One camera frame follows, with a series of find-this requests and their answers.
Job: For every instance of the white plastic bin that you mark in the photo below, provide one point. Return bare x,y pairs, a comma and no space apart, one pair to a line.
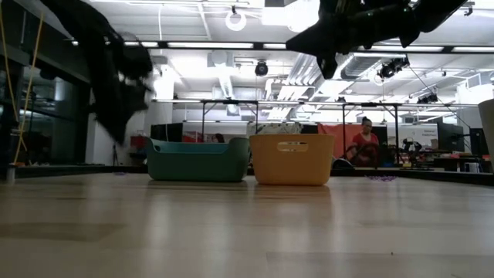
488,135

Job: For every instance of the black monitor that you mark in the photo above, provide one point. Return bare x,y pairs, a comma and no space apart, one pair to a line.
166,131
478,142
451,137

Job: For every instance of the silver ventilation duct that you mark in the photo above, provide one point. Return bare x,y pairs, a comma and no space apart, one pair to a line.
359,65

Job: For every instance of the background black rig frame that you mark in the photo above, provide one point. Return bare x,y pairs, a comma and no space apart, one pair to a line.
231,102

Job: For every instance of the black tripod stand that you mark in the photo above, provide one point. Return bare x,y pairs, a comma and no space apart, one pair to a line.
115,158

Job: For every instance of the person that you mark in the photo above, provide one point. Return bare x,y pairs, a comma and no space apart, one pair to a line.
364,141
218,137

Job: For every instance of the orange curtain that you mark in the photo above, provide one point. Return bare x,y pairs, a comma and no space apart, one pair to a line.
343,129

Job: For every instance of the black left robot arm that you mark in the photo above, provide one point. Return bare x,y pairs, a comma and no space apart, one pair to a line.
112,96

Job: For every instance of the orange plastic bin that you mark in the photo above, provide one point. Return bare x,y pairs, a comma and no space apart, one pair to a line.
278,166

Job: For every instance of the black bar with light strips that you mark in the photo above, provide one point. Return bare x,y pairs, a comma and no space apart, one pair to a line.
210,45

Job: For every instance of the teal plastic bin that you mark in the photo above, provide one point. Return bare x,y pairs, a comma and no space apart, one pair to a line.
197,166

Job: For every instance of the black ceiling spotlight cluster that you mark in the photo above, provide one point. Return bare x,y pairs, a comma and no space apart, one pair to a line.
427,99
391,68

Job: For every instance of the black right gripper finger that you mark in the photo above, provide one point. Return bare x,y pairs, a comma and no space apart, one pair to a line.
310,34
310,46

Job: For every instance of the black upright panel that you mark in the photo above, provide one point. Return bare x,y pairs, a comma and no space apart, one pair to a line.
384,135

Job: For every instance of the small grey cylinder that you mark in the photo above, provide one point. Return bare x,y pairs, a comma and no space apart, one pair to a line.
11,173

